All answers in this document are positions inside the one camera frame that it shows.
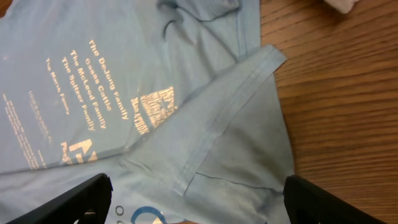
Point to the beige folded garment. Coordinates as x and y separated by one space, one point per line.
343 6

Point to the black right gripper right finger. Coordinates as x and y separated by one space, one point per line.
306 203

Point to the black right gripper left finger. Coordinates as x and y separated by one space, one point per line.
87 203

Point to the light blue t-shirt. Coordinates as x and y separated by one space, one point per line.
174 100

